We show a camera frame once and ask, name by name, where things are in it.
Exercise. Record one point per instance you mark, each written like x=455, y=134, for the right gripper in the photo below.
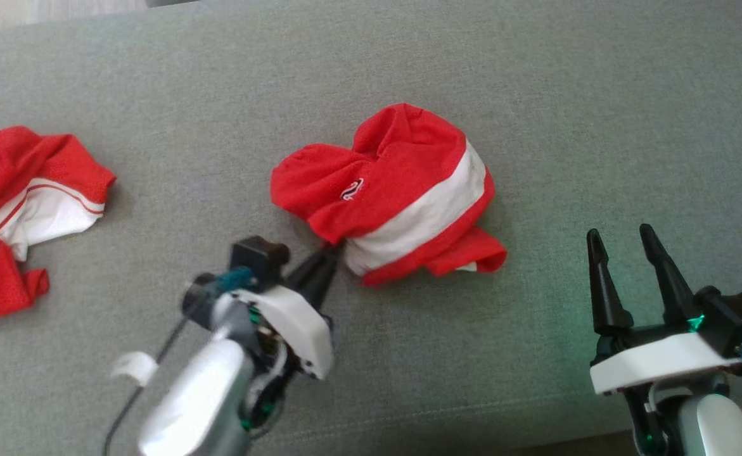
x=656, y=361

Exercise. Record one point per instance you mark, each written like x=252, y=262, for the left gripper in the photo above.
x=294, y=329

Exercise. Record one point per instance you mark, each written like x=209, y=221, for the red shorts with white stripe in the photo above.
x=402, y=183

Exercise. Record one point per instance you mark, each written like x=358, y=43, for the red jersey with white sleeves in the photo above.
x=3, y=171

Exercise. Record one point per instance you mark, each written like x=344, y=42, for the grey sofa seat cushion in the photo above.
x=535, y=95

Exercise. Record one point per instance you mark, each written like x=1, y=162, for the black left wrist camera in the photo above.
x=256, y=256

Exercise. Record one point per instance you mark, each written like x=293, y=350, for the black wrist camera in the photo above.
x=256, y=256
x=738, y=320

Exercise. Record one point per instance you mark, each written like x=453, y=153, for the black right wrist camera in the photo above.
x=738, y=320

